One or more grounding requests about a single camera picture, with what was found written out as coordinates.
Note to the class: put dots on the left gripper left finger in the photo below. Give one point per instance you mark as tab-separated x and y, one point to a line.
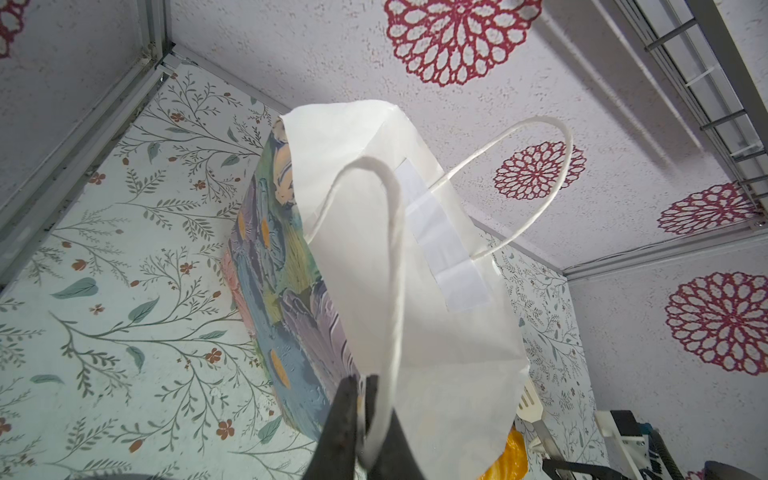
334	457

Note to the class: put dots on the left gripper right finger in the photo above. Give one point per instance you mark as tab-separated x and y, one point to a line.
395	460

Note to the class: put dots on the metal tongs with white tips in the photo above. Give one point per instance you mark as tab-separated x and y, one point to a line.
531	410

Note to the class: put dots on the floral paper bag white interior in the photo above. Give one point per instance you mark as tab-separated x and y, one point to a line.
353	261

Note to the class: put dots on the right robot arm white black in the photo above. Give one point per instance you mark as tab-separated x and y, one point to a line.
642	448

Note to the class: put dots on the long braided bread loaf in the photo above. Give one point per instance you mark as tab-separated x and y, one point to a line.
512	464

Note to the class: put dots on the black wall shelf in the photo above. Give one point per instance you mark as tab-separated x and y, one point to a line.
691	44

